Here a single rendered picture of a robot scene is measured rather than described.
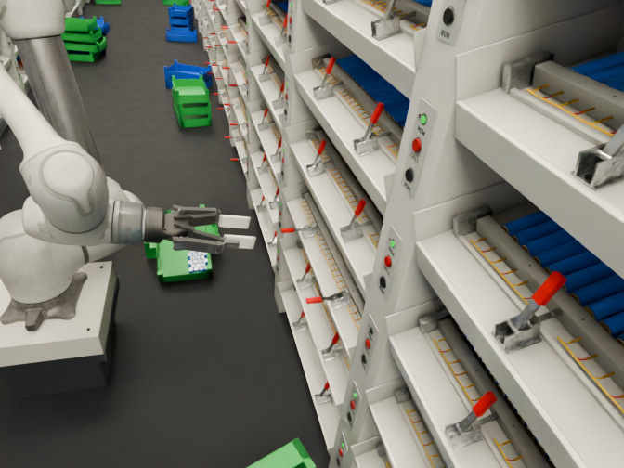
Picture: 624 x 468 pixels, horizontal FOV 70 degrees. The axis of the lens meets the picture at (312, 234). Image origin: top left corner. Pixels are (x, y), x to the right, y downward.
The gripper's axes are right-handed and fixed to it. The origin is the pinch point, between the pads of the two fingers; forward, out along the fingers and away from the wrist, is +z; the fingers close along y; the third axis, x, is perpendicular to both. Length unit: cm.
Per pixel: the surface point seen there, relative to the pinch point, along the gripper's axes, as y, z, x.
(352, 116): 0.9, 16.9, 31.2
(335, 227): 10.4, 17.1, 10.2
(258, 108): -100, 24, -5
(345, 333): 23.2, 21.6, -8.3
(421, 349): 44.2, 19.7, 11.6
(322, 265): 1.0, 22.8, -7.6
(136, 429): 5, -17, -67
